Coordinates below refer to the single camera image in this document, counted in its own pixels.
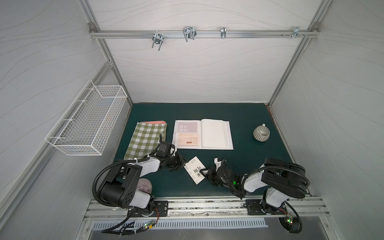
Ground red photo card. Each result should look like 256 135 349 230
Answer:
177 121 199 133

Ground metal bracket with screws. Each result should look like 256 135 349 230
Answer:
282 27 309 39

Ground green checkered photo album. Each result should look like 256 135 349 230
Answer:
124 121 167 160

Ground pink ribbed cup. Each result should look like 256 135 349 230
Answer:
137 179 153 195

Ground white wire basket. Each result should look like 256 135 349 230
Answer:
45 80 127 156

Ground white slotted vent strip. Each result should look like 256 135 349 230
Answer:
92 218 268 231

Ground right black corrugated cable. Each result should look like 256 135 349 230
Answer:
239 165 311 234

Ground white photo album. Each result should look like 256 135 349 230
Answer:
172 119 234 150

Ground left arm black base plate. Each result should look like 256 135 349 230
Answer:
131 200 169 218

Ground white photo card black text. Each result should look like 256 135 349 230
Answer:
184 157 206 185

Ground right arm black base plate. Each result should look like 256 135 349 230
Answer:
244 199 285 216

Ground ribbed grey ceramic teapot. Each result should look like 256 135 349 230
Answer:
253 124 271 142

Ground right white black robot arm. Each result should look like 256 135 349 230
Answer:
200 157 310 213

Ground black corrugated cable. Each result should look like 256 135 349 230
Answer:
91 158 154 235
239 165 311 234

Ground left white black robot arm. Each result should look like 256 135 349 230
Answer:
92 141 189 213

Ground left black corrugated cable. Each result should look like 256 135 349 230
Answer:
91 158 154 235

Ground horizontal aluminium rail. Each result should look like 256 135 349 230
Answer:
90 29 321 39

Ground pale pink photo card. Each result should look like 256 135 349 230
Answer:
178 133 200 147

